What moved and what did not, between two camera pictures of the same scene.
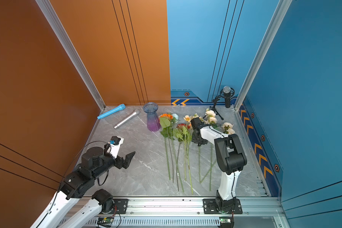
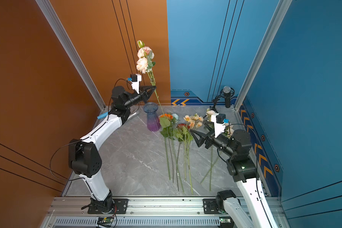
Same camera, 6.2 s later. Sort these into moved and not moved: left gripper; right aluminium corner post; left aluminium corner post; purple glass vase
Moved: left gripper
Not moved: right aluminium corner post; purple glass vase; left aluminium corner post
